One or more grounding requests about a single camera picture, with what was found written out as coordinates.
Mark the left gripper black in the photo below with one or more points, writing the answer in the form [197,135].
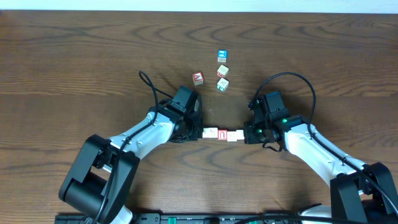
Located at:
[196,130]

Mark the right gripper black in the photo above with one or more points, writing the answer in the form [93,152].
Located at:
[249,137]

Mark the plain cream wooden block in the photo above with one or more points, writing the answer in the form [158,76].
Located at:
[240,134]

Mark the blue-edged number 3 block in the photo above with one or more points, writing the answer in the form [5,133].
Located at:
[232,136]

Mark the red U wooden block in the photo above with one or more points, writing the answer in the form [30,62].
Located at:
[222,135]

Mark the cream block with yellow side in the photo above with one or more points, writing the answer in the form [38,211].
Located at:
[206,133]

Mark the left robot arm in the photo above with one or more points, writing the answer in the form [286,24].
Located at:
[100,178]

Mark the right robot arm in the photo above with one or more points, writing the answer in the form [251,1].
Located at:
[359,192]

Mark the red A wooden block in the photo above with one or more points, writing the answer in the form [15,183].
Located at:
[198,78]

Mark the green J wooden block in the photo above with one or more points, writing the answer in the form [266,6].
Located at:
[222,84]

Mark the red M wooden block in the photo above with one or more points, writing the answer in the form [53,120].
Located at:
[222,71]

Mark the blue-top wooden block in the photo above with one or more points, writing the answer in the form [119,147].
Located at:
[222,56]

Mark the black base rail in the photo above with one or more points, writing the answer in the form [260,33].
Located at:
[155,218]

